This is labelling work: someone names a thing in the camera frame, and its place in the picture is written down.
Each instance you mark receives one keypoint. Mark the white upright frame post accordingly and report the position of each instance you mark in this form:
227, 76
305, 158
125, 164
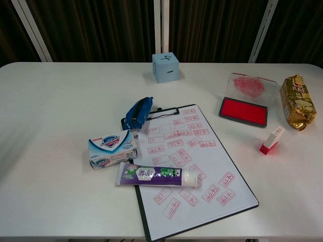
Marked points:
161, 25

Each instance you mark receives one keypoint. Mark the red and white stamp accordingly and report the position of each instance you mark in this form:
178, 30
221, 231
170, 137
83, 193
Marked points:
269, 141

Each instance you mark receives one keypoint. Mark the white paper with red stamps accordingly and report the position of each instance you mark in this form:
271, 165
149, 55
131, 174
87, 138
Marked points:
217, 161

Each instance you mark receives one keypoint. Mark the red ink pad with lid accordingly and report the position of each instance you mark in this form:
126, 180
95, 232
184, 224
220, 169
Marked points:
242, 111

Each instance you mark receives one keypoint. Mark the dark pleated curtain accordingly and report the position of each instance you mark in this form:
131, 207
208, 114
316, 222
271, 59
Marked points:
101, 27

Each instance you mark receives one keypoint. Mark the black clipboard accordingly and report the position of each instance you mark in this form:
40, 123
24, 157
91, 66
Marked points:
143, 209

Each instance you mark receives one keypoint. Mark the gold foil snack bag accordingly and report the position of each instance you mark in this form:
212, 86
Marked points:
297, 100

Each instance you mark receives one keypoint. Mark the white slanted frame post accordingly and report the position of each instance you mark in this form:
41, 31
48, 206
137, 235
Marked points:
263, 30
32, 30

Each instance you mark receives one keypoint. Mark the white and blue soap box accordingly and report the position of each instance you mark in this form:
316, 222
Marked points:
111, 148

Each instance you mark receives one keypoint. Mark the light blue numbered cube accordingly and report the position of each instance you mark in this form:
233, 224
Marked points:
168, 71

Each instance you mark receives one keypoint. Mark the purple and white toothpaste tube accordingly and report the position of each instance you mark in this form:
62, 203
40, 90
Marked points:
151, 175

